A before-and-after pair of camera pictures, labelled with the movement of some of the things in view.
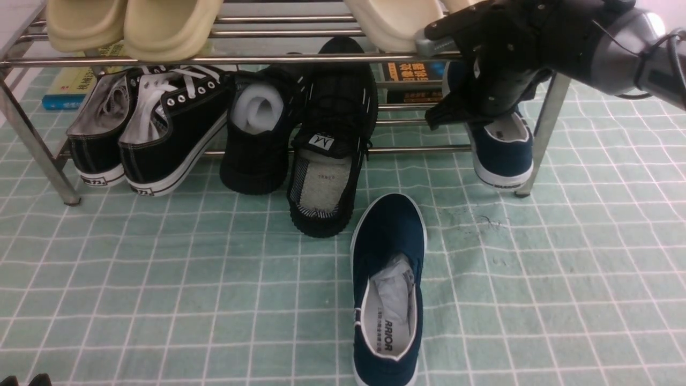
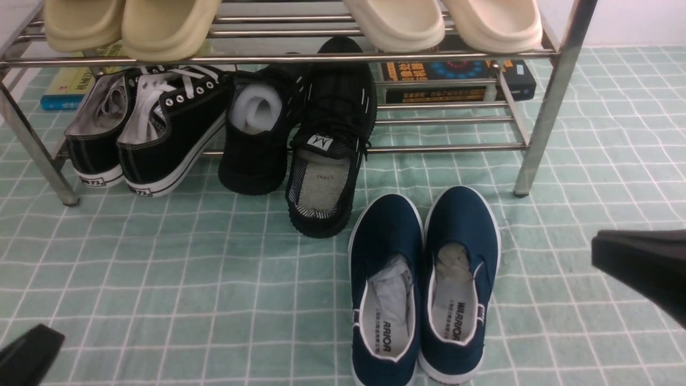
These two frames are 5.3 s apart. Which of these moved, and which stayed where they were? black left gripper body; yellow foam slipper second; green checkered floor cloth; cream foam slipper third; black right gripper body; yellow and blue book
Moved: black left gripper body; black right gripper body
Stayed: cream foam slipper third; green checkered floor cloth; yellow foam slipper second; yellow and blue book
